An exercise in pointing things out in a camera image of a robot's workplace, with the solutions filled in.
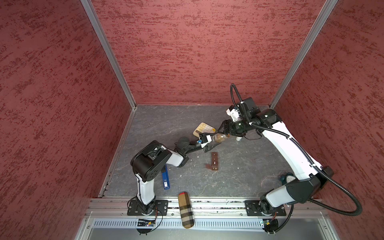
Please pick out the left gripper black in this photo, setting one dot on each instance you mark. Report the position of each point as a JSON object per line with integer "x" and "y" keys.
{"x": 211, "y": 146}

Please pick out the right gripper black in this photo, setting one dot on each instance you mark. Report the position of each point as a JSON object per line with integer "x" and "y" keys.
{"x": 229, "y": 123}

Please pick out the clear amber pill bottle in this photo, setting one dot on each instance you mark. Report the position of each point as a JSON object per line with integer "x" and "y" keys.
{"x": 219, "y": 138}

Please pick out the brown weekly pill organizer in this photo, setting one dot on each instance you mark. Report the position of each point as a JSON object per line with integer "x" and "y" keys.
{"x": 214, "y": 166}

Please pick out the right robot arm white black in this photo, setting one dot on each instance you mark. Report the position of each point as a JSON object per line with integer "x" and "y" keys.
{"x": 307, "y": 181}

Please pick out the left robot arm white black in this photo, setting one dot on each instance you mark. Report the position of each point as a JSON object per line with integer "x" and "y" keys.
{"x": 149, "y": 162}

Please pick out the yellow calculator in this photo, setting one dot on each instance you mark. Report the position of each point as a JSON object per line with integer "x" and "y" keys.
{"x": 203, "y": 128}

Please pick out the plaid glasses case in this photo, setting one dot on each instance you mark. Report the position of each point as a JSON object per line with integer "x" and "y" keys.
{"x": 186, "y": 211}

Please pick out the teal alarm clock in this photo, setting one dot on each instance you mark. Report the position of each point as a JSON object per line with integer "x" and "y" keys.
{"x": 287, "y": 178}

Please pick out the right corner aluminium profile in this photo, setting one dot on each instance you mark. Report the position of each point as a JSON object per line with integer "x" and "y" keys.
{"x": 317, "y": 26}

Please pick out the corner aluminium profile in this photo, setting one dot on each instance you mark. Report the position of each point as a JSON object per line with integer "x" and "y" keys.
{"x": 96, "y": 24}
{"x": 317, "y": 26}

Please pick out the left corner aluminium profile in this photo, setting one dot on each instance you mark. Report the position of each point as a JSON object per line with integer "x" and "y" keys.
{"x": 96, "y": 24}

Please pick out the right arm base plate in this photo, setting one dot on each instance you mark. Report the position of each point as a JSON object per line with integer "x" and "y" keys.
{"x": 257, "y": 208}

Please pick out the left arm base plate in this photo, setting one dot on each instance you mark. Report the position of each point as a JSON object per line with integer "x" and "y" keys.
{"x": 137, "y": 208}

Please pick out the left circuit board with wires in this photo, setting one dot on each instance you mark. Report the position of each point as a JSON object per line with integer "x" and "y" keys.
{"x": 145, "y": 226}

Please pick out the circuit board with wires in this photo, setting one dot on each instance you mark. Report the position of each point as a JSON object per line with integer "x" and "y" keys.
{"x": 145, "y": 226}
{"x": 272, "y": 226}

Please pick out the right circuit board with wires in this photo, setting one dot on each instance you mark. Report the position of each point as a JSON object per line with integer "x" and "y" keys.
{"x": 272, "y": 226}

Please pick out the aluminium front rail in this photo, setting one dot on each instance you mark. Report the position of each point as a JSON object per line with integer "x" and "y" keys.
{"x": 221, "y": 218}

